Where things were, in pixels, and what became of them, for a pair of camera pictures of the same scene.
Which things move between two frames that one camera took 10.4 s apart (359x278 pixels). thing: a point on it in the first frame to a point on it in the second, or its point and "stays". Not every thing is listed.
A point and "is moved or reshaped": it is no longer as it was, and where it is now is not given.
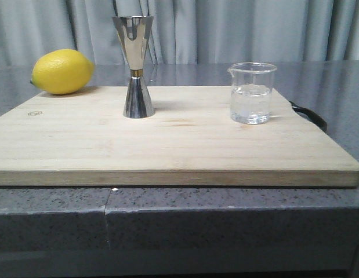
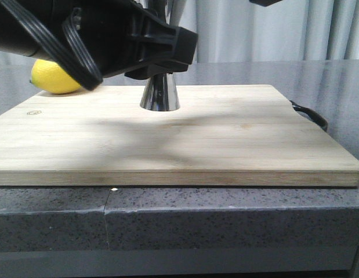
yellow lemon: (61, 71) stays
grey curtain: (183, 30) stays
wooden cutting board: (83, 139) stays
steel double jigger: (133, 32) is moved or reshaped
